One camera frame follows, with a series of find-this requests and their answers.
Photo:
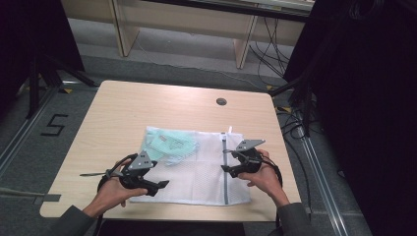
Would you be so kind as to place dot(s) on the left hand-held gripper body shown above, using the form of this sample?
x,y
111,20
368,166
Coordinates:
x,y
141,162

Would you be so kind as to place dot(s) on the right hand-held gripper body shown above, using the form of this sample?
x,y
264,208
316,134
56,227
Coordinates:
x,y
250,160

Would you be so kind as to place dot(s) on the white mesh laundry bag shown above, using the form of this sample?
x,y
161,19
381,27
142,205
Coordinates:
x,y
200,177

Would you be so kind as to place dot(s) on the mint green garment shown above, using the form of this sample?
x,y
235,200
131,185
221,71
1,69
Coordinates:
x,y
170,144

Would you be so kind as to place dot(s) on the person's right hand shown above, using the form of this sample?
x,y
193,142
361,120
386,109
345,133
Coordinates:
x,y
267,178

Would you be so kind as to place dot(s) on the person's left hand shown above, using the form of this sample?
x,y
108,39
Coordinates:
x,y
113,195

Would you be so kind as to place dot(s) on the person's dark lap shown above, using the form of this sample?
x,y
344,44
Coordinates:
x,y
170,229

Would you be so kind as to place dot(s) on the grey round table grommet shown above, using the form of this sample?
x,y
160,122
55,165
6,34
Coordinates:
x,y
221,101

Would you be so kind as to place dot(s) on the grey tape strip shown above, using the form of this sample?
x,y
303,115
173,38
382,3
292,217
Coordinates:
x,y
47,198

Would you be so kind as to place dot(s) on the black tripod stand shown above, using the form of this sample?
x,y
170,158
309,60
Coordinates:
x,y
34,85

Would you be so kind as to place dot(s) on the black curtain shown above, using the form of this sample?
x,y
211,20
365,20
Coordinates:
x,y
32,39
367,98

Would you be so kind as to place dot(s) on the light wooden desk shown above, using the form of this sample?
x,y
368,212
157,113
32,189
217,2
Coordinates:
x,y
183,19

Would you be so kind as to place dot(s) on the metal floor rail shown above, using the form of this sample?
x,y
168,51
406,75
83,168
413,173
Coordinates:
x,y
23,131
323,183

